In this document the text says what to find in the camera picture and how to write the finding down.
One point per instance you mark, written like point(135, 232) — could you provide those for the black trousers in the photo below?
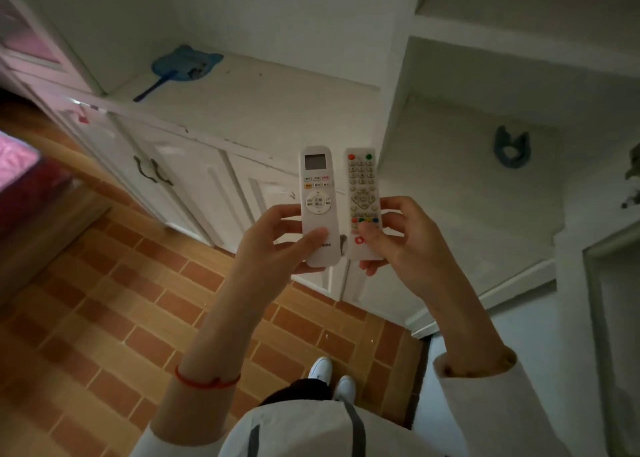
point(295, 391)

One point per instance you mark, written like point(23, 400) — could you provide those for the dark red bed base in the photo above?
point(40, 222)

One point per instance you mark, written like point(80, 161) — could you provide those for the person's right hand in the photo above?
point(420, 252)

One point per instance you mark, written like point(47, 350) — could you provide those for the white low cabinet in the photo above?
point(250, 117)

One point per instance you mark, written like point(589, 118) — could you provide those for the white shoe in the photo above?
point(321, 369)
point(345, 387)

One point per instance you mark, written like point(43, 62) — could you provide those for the person's left forearm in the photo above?
point(210, 351)

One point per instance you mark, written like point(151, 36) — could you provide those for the person's right middle finger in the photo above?
point(395, 224)

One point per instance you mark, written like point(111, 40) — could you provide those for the blue bear-shaped hand fan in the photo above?
point(182, 64)

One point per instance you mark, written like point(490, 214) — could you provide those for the white door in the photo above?
point(617, 331)

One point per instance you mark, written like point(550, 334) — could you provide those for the person's right thumb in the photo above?
point(375, 239)

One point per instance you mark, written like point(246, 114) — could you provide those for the small pink hook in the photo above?
point(83, 116)

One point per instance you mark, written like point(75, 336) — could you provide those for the white remote with screen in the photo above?
point(316, 197)

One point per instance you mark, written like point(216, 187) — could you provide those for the pink bedding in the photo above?
point(17, 159)

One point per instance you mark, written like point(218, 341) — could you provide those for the person's right forearm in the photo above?
point(465, 326)

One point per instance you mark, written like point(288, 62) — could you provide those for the white remote with coloured buttons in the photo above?
point(361, 187)

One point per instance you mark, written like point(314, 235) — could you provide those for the small dark ornament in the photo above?
point(632, 174)

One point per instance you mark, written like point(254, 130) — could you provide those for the person's left hand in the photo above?
point(260, 257)

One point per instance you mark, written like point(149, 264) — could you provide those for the white glass-door cabinet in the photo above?
point(35, 37)

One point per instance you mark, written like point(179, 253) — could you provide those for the white open shelf unit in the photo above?
point(475, 122)

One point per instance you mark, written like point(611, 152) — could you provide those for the person's left thumb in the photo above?
point(305, 247)

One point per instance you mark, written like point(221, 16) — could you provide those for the white jacket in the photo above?
point(320, 431)

